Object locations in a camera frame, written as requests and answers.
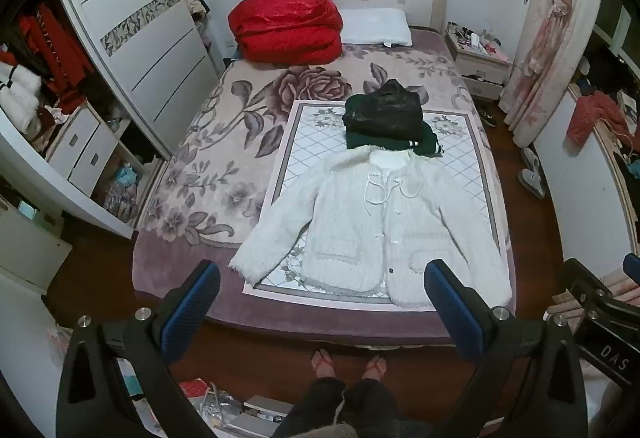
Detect grey slippers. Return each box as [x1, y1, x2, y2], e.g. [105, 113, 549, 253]
[518, 147, 546, 199]

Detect red quilt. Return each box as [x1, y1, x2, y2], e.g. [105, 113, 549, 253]
[228, 0, 345, 66]

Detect white drawer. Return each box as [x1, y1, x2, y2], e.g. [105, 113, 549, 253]
[67, 124, 127, 199]
[46, 106, 104, 179]

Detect person's foot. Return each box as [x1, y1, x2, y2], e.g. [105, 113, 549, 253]
[310, 349, 342, 382]
[361, 354, 389, 382]

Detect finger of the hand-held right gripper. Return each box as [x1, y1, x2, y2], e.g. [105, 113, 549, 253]
[621, 253, 640, 299]
[556, 258, 621, 319]

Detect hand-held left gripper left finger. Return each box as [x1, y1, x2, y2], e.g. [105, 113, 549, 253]
[55, 259, 236, 438]

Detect white fluffy garment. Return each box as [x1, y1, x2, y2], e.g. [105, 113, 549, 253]
[0, 62, 45, 135]

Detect dark shoes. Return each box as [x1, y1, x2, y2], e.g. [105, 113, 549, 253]
[474, 104, 499, 127]

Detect person's left foot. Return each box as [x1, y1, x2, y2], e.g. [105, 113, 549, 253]
[310, 349, 342, 382]

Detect orange red jacket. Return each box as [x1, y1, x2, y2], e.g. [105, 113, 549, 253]
[566, 92, 629, 145]

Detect person's right foot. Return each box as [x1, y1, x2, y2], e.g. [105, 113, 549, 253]
[361, 354, 389, 382]

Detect hanging red clothes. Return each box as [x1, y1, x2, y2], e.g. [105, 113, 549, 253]
[17, 2, 96, 113]

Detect white fuzzy jacket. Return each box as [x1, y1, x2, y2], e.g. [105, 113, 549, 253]
[228, 149, 513, 309]

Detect person's dark pants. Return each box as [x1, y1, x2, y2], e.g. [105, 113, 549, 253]
[272, 377, 453, 438]

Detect white wardrobe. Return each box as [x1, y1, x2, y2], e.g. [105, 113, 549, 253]
[0, 0, 221, 241]

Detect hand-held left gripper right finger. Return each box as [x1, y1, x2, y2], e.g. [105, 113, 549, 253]
[423, 259, 588, 438]

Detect white low cabinet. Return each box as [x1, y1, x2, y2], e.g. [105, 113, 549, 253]
[0, 198, 74, 295]

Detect grey flat box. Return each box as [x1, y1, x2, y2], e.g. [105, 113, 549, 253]
[242, 394, 297, 425]

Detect beige nightstand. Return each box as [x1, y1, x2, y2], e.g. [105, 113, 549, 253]
[444, 30, 512, 102]

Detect folded green sweater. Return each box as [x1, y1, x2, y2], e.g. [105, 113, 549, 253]
[345, 120, 446, 159]

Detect white wardrobe sliding door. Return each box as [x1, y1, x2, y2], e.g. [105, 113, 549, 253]
[52, 0, 219, 161]

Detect white lattice floral mat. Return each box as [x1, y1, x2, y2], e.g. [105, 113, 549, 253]
[242, 100, 506, 313]

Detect clear plastic bag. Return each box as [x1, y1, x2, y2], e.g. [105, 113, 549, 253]
[200, 383, 247, 430]

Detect white pillow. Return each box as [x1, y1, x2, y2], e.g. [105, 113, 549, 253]
[340, 8, 413, 47]

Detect folded black jacket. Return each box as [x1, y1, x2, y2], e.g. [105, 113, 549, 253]
[341, 78, 426, 136]

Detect red patterned packet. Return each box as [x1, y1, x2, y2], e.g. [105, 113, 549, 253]
[177, 378, 209, 402]

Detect pink floral curtain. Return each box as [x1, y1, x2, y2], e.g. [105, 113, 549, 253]
[499, 0, 587, 149]

